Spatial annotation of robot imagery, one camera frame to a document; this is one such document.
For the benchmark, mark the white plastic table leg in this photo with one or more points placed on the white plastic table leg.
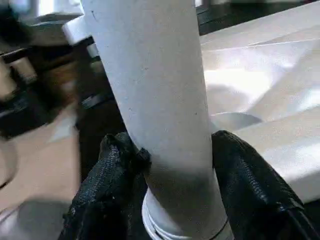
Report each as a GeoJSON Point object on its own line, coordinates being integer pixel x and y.
{"type": "Point", "coordinates": [155, 90]}

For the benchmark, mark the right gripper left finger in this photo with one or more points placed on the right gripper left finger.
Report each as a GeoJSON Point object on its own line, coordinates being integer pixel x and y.
{"type": "Point", "coordinates": [102, 195]}

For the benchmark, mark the black work mat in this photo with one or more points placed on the black work mat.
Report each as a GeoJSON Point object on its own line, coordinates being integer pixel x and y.
{"type": "Point", "coordinates": [97, 120]}

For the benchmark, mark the white plastic table top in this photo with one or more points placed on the white plastic table top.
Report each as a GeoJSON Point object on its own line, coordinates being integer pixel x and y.
{"type": "Point", "coordinates": [265, 75]}

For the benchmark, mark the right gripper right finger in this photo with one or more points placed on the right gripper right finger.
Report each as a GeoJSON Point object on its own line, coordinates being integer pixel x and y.
{"type": "Point", "coordinates": [260, 195]}

